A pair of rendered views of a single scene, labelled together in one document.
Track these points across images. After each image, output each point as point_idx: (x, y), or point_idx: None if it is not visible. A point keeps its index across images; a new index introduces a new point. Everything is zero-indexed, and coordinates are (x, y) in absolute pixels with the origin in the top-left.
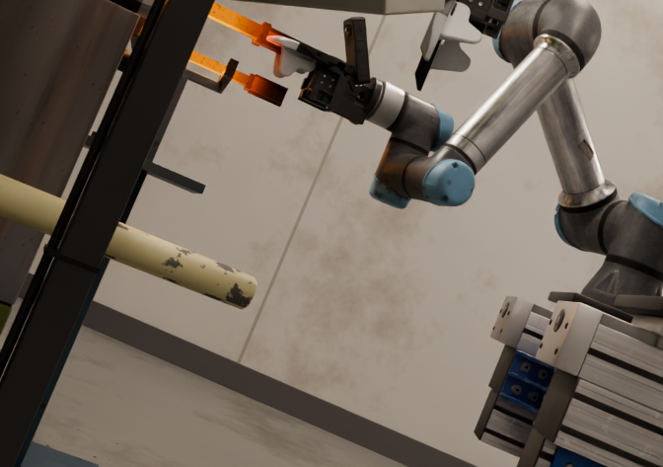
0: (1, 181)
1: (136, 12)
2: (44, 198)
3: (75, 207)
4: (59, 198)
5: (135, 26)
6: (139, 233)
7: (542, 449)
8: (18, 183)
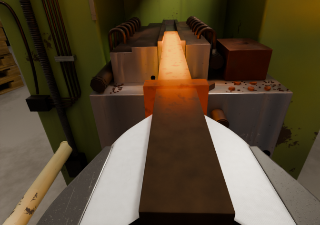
0: (44, 168)
1: (98, 91)
2: (33, 182)
3: (26, 192)
4: (33, 185)
5: (91, 102)
6: (3, 224)
7: None
8: (42, 171)
